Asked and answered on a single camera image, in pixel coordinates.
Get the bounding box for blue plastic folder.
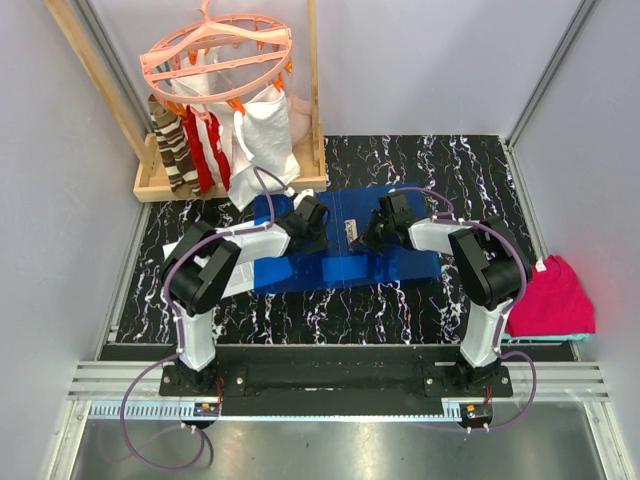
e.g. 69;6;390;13
254;185;441;295

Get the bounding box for white printed paper files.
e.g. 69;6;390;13
162;242;254;299

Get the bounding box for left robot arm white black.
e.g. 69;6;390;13
161;194;330;396

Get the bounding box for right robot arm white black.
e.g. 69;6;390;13
348;188;532;397

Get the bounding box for white hanging towel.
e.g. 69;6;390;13
228;86;300;211

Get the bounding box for pale pink hanging cloth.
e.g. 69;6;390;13
287;94;312;145

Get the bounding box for red white striped sock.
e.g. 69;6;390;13
182;107;231;194

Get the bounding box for white cloth behind hanger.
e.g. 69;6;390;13
171;47;219;97

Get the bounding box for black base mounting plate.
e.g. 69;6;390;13
159;360;514;399

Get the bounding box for brown striped sock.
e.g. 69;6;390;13
147;94;201;199

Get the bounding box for pink folded t-shirt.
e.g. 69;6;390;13
506;255;596;339

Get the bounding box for pink round clip hanger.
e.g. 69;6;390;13
140;1;293;120

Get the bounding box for teal folded garment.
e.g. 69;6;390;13
502;333;591;342

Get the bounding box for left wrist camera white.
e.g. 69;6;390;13
292;189;315;209

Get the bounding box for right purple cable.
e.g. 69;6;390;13
394;186;539;432

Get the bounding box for purple cable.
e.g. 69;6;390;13
394;186;539;432
119;166;301;470

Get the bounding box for wooden rack frame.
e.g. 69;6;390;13
45;0;328;203

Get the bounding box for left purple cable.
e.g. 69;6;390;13
119;166;301;470

